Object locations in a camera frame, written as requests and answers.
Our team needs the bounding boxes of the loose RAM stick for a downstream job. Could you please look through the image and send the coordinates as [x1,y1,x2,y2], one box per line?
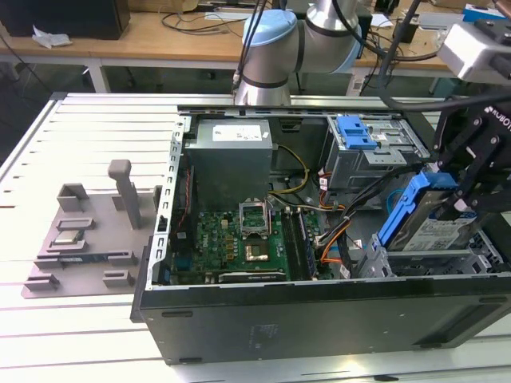
[57,255,109,263]

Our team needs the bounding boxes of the metal socket cover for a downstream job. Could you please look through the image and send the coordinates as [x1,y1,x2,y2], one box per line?
[238,198,273,239]

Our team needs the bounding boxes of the blue data wire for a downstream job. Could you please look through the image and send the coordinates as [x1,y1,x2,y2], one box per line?
[386,189,405,219]

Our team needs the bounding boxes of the flat grey box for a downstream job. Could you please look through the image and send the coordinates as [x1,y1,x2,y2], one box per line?
[417,11,464,30]

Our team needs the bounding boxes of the black graphics card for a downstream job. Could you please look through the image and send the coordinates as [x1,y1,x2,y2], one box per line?
[205,270,287,285]

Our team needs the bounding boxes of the CPU socket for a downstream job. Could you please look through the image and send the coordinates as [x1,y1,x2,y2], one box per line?
[242,235,272,264]

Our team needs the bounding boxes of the black open PC case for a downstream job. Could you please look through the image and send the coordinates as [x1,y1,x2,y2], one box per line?
[130,104,511,366]

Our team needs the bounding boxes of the thin grey robot cable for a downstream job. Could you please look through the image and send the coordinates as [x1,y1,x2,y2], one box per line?
[231,0,271,95]

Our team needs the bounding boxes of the blue cardboard box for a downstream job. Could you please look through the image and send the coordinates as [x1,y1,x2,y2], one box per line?
[462,3,502,22]

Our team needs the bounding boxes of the metal disk bay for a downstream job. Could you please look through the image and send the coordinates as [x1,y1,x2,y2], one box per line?
[355,233,504,278]

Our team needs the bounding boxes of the green motherboard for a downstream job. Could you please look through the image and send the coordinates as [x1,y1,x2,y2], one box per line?
[171,207,332,285]

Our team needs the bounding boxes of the yellow power wires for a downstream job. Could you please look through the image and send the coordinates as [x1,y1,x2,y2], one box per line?
[267,145,311,196]

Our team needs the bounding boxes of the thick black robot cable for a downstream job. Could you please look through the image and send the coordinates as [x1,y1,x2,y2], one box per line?
[377,0,511,116]

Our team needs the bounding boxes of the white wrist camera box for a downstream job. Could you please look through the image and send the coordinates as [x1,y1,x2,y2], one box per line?
[438,18,511,83]

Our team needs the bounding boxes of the red and black fan wire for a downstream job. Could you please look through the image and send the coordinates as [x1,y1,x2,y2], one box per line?
[175,167,196,237]

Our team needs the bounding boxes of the multicolour wire bundle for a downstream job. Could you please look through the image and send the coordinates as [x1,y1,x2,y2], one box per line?
[314,217,353,267]

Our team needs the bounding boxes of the crumpled white paper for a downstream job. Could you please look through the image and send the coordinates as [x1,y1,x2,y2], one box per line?
[31,26,73,49]

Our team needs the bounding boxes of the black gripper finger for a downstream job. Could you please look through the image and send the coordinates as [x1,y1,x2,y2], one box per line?
[446,135,511,220]
[435,115,486,171]

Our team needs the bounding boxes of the white paper sheet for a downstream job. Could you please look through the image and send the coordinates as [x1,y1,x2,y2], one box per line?
[205,11,252,22]

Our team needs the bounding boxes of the black pen holder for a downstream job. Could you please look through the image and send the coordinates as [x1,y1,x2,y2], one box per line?
[393,19,418,44]

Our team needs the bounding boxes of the metal drive cage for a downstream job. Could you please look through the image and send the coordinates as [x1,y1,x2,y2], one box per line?
[325,115,432,200]

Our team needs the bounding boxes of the large black box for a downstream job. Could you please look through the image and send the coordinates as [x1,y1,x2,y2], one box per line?
[0,0,131,41]

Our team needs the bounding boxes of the blue drive carrier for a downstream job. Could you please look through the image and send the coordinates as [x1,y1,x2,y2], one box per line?
[336,115,378,151]

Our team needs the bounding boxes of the hard disk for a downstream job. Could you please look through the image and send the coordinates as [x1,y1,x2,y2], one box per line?
[377,170,480,253]

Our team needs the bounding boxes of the silver CPU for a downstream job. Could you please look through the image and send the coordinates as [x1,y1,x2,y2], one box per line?
[53,230,84,245]

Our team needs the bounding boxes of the grey parts rack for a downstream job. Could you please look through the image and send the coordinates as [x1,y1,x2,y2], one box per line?
[20,159,164,301]

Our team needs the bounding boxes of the black speaker box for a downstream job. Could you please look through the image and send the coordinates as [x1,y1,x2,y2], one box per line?
[357,10,374,43]

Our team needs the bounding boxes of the black cable bundle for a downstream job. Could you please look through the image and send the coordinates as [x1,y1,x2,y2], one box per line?
[337,163,424,280]

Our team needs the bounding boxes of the long wooden desk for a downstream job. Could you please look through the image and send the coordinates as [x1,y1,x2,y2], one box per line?
[0,10,511,95]

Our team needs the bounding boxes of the grey power supply unit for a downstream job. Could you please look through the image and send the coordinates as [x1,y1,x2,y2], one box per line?
[182,119,275,212]

